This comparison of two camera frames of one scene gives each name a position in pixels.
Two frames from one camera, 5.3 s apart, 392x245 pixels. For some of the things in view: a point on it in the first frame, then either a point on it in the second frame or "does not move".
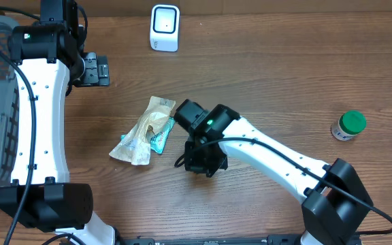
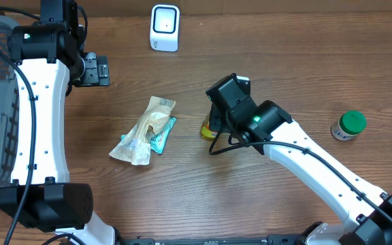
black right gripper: [197, 165] to [218, 122]
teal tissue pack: [158, 142] does not move
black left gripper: [92, 70] does not move
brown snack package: [135, 148] does not move
